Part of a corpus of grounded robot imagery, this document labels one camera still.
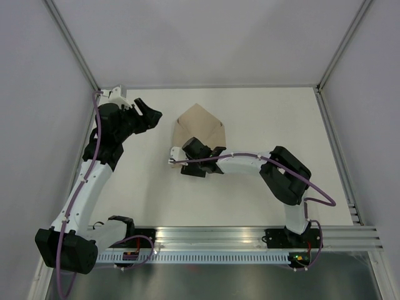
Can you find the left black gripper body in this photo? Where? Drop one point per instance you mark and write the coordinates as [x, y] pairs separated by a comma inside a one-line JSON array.
[[132, 122]]

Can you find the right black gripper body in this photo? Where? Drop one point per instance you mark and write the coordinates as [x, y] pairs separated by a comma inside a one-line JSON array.
[[194, 169]]

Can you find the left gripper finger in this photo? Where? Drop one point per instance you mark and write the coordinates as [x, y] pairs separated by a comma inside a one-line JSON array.
[[149, 122], [147, 112]]

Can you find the beige cloth napkin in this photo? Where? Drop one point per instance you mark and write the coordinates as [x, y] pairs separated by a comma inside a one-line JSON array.
[[201, 124]]

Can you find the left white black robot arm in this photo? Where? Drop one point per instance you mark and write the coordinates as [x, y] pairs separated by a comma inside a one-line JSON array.
[[69, 244]]

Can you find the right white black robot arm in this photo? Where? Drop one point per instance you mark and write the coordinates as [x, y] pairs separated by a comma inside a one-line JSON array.
[[285, 176]]

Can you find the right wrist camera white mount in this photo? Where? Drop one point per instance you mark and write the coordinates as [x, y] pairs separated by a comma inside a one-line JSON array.
[[177, 157]]

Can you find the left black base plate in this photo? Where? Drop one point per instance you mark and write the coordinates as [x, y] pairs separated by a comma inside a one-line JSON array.
[[141, 239]]

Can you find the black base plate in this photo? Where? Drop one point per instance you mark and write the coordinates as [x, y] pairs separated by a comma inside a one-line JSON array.
[[141, 239], [281, 238]]

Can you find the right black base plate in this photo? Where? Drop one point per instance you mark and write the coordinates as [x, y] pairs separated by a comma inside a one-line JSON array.
[[281, 238]]

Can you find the white slotted cable duct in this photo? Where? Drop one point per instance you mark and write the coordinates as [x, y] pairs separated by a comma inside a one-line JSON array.
[[193, 257]]

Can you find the left aluminium frame post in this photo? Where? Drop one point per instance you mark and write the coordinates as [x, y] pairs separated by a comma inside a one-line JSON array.
[[66, 34]]

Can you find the aluminium front rail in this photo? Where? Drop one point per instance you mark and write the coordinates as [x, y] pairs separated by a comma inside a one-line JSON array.
[[249, 238]]

